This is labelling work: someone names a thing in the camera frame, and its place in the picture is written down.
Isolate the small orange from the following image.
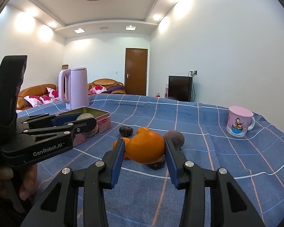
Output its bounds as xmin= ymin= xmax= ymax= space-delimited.
xmin=136 ymin=127 xmax=150 ymax=134

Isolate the large orange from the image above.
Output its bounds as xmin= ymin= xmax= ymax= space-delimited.
xmin=126 ymin=131 xmax=165 ymax=164

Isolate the wrinkled dark passion fruit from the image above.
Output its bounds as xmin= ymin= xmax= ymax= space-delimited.
xmin=147 ymin=155 xmax=166 ymax=170

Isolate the purple round fruit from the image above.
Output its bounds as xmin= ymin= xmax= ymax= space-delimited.
xmin=163 ymin=130 xmax=185 ymax=151

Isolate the person's left hand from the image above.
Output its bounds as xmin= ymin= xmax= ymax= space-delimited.
xmin=0 ymin=164 xmax=38 ymax=200

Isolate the brown leather sofa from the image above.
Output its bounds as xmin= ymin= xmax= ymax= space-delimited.
xmin=16 ymin=84 xmax=58 ymax=111

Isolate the pink tin box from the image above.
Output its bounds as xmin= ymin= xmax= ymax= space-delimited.
xmin=53 ymin=107 xmax=111 ymax=147

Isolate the lilac electric kettle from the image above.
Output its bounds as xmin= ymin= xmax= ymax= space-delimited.
xmin=58 ymin=68 xmax=89 ymax=110

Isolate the brown leather armchair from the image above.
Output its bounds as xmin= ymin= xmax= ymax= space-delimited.
xmin=88 ymin=79 xmax=126 ymax=95

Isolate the blue checked tablecloth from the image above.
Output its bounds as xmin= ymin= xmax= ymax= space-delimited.
xmin=16 ymin=93 xmax=284 ymax=227

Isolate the pink cartoon mug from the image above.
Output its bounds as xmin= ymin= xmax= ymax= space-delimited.
xmin=226 ymin=106 xmax=255 ymax=138

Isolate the brown wooden door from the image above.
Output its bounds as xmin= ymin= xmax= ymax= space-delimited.
xmin=125 ymin=48 xmax=148 ymax=95

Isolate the black television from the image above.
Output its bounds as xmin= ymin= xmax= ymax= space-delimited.
xmin=168 ymin=75 xmax=192 ymax=102

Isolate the wall power socket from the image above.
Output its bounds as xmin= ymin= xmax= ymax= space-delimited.
xmin=189 ymin=70 xmax=197 ymax=77

